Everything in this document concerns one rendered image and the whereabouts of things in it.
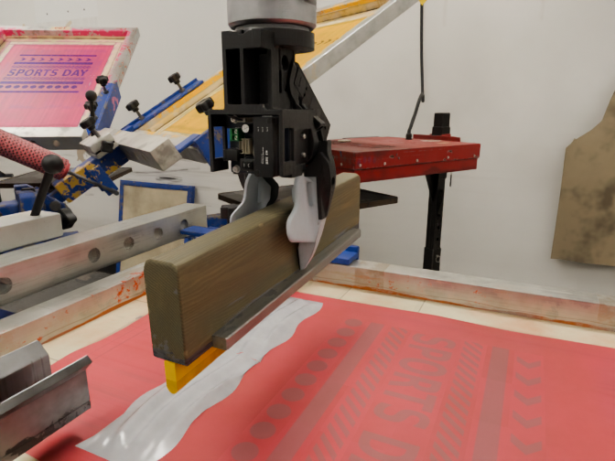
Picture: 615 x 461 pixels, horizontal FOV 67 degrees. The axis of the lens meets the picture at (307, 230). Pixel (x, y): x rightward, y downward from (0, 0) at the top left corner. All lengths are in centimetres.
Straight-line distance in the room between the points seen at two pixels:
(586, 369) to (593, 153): 181
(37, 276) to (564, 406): 63
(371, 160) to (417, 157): 19
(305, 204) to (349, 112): 214
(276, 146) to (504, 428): 32
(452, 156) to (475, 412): 124
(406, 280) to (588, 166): 172
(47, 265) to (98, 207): 307
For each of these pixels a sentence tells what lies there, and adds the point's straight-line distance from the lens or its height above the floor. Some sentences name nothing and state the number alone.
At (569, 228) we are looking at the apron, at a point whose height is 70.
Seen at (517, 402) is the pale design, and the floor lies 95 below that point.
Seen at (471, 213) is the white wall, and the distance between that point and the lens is 246.
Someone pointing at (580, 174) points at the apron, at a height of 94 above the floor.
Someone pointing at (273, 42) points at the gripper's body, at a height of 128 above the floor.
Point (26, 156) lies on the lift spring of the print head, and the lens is 116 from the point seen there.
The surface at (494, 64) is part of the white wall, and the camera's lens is 241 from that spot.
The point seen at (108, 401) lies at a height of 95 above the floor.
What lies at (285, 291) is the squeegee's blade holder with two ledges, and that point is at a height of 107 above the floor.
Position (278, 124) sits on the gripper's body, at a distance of 39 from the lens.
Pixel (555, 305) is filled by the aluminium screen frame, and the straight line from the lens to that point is 70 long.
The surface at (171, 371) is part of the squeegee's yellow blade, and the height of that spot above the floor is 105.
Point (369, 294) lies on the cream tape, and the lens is 72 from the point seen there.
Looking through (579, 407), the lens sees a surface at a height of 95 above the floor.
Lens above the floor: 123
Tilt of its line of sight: 15 degrees down
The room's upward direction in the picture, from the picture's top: straight up
